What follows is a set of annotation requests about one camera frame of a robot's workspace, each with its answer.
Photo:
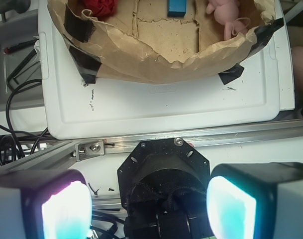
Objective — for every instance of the black allen key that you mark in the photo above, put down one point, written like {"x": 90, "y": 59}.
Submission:
{"x": 18, "y": 68}

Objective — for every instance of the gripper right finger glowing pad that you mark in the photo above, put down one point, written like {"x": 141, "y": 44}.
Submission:
{"x": 256, "y": 200}

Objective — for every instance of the pink plush bunny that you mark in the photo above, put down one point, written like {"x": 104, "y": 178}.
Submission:
{"x": 226, "y": 13}

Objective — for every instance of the metal corner bracket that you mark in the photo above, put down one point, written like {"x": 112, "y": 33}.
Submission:
{"x": 89, "y": 149}

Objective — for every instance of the brown paper bag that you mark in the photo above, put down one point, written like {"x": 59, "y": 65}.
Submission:
{"x": 140, "y": 43}

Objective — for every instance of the blue rectangular block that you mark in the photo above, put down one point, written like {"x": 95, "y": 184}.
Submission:
{"x": 176, "y": 8}

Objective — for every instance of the aluminium extrusion rail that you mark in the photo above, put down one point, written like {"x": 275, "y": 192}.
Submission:
{"x": 272, "y": 141}

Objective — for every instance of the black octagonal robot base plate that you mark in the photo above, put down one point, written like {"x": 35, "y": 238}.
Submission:
{"x": 158, "y": 169}

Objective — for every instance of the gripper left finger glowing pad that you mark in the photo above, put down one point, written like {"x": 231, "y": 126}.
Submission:
{"x": 44, "y": 204}

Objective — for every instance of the red black marker pen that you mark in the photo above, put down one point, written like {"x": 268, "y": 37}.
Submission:
{"x": 19, "y": 46}

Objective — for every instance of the red crumpled paper ball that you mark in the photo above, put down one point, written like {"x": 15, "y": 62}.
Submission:
{"x": 101, "y": 8}

